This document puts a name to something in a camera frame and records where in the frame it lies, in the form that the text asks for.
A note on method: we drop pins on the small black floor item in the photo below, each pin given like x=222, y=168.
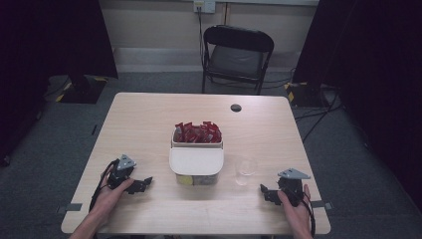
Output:
x=94, y=129

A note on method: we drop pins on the grey tape strip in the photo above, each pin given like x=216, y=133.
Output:
x=323, y=204
x=70, y=207

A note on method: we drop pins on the black stand base striped tape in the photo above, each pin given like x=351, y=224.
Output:
x=83, y=93
x=305, y=96

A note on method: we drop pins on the pile of red packets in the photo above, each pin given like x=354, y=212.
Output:
x=196, y=134

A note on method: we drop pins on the white wall socket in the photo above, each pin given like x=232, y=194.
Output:
x=207, y=6

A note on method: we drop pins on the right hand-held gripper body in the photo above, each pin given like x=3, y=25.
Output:
x=292, y=186

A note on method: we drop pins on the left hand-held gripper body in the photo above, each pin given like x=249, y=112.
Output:
x=122, y=171

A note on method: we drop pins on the white box lid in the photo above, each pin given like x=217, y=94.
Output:
x=195, y=161

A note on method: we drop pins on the white storage box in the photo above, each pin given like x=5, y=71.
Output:
x=196, y=144

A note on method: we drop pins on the clear plastic cup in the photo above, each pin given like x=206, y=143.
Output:
x=246, y=166

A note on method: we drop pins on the person's left hand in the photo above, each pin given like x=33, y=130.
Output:
x=107, y=200

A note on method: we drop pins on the yellow item inside box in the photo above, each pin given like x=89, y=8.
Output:
x=184, y=180

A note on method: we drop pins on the black curtain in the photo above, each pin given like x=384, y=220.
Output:
x=381, y=66
x=49, y=40

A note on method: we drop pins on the person's right hand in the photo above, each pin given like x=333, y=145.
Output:
x=300, y=215

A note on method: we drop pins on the black folding chair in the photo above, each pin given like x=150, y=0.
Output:
x=237, y=38

